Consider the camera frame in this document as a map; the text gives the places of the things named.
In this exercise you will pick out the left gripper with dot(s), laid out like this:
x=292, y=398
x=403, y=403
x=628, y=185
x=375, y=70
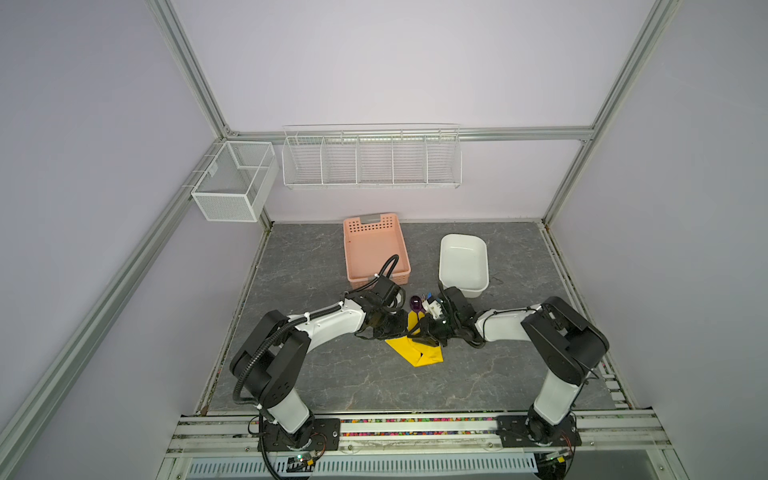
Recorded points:
x=400, y=329

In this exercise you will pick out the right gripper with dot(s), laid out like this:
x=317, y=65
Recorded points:
x=426, y=330

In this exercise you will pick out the yellow paper napkin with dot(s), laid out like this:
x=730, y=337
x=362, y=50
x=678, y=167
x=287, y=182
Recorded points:
x=415, y=353

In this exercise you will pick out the purple iridescent spoon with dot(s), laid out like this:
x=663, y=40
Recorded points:
x=415, y=303

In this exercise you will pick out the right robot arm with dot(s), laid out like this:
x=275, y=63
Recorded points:
x=570, y=346

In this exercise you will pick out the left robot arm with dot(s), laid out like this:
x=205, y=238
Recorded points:
x=268, y=364

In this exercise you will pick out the white plastic tray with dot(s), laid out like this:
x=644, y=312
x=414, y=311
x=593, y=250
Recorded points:
x=464, y=264

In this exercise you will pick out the pink perforated plastic basket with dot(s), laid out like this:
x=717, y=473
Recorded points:
x=368, y=244

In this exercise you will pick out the green circuit board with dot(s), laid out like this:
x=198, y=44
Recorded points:
x=299, y=464

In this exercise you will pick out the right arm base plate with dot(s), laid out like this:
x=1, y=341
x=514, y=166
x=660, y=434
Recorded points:
x=516, y=431

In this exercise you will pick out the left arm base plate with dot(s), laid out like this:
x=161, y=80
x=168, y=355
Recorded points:
x=315, y=434

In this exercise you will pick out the white slotted cable duct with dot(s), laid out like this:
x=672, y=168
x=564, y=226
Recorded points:
x=341, y=466

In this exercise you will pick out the white wire wall rack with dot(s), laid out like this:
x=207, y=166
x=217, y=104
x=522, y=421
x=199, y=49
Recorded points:
x=409, y=155

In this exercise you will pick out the white mesh wall basket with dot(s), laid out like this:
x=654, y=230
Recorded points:
x=237, y=182

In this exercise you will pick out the aluminium mounting rail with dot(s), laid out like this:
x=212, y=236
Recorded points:
x=235, y=435

